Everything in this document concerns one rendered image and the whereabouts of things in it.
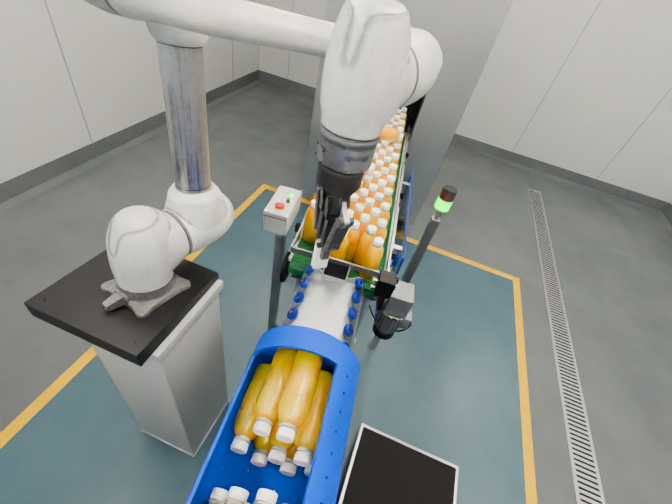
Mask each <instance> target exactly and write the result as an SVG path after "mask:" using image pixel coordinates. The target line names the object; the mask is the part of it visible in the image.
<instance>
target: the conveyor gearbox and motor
mask: <svg viewBox="0 0 672 504"><path fill-rule="evenodd" d="M415 289H416V288H415V285H413V284H410V283H406V282H403V281H399V282H398V284H397V287H396V288H395V291H394V294H393V293H392V295H391V297H390V299H385V301H384V303H383V306H382V308H381V310H380V311H379V312H378V314H377V317H376V319H375V317H374V315H373V312H372V309H371V306H370V304H369V308H370V311H371V314H372V316H373V318H374V320H375V321H374V324H373V327H372V329H373V332H374V334H375V335H376V336H377V337H378V338H380V339H383V340H388V339H390V338H392V337H393V335H394V333H395V332H402V331H405V330H407V329H408V328H409V327H410V326H411V324H412V323H411V320H412V311H410V310H411V308H412V306H413V304H414V303H415V301H414V293H415ZM398 327H399V328H402V330H397V329H398Z"/></svg>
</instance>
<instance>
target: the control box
mask: <svg viewBox="0 0 672 504"><path fill-rule="evenodd" d="M281 192H282V193H281ZM281 194H282V195H281ZM289 194H293V198H289V197H288V195H289ZM301 195H302V191H299V190H296V189H292V188H289V187H285V186H282V185H280V187H279V188H278V190H277V191H276V193H275V194H274V196H273V197H272V199H271V200H270V202H269V203H268V205H267V206H266V208H265V209H264V213H263V214H264V215H263V230H267V231H270V232H274V233H277V234H281V235H284V236H286V234H287V232H288V230H289V229H290V227H291V225H292V223H293V221H294V219H295V217H296V215H297V213H298V211H299V209H300V203H301ZM278 197H279V198H280V197H281V198H280V200H279V199H278ZM287 198H289V199H290V200H291V202H289V203H288V202H286V201H285V200H286V199H287ZM278 202H281V203H283V204H284V208H277V207H276V206H275V204H276V203H278Z"/></svg>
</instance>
